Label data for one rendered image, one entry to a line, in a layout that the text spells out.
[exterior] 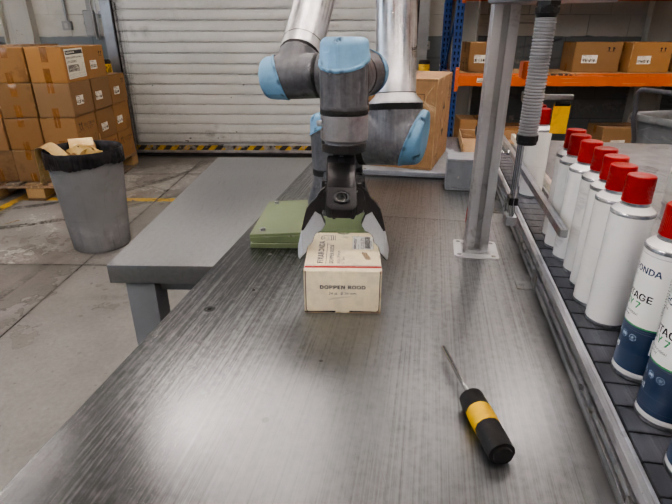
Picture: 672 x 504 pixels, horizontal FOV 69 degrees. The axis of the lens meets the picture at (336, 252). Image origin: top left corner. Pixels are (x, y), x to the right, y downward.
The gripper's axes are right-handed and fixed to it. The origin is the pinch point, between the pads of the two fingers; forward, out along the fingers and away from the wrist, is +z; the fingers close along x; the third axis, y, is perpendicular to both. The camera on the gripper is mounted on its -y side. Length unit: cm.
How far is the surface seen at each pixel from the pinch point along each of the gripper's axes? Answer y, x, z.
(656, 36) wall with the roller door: 461, -305, -39
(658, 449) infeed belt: -40, -31, 1
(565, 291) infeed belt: -9.0, -34.2, 0.6
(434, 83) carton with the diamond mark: 74, -26, -23
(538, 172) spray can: 37, -45, -7
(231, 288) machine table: 0.0, 19.7, 5.4
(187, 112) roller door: 453, 169, 34
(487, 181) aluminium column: 16.4, -27.6, -9.8
